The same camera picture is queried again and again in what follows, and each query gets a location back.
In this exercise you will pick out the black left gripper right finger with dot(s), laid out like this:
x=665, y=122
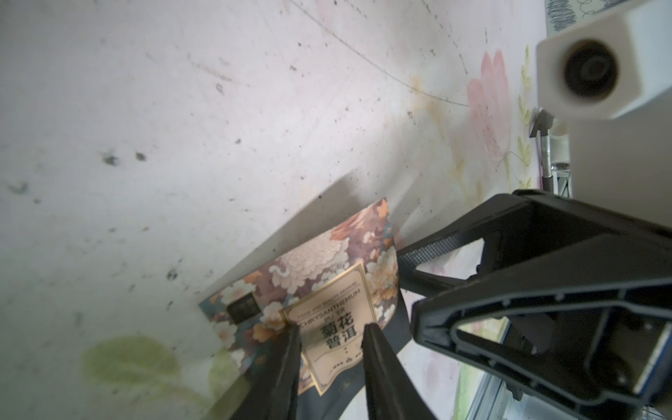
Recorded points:
x=390, y=393

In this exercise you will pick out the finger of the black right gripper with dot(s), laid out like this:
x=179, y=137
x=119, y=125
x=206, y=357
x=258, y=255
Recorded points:
x=610, y=351
x=515, y=228

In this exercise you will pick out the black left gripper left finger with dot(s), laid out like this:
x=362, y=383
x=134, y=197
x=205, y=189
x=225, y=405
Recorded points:
x=275, y=393

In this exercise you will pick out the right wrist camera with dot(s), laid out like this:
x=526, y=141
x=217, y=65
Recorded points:
x=607, y=66

